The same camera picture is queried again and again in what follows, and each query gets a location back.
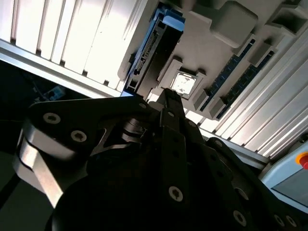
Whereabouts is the hard disk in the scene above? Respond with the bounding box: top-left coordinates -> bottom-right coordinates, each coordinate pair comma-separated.
122,7 -> 186,97

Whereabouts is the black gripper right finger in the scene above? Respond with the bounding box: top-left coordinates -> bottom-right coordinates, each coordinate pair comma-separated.
173,90 -> 299,231

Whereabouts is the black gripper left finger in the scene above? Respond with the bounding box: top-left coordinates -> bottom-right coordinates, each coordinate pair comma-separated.
14,88 -> 188,210

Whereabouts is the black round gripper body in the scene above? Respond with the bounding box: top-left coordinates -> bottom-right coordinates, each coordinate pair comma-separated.
45,141 -> 231,231

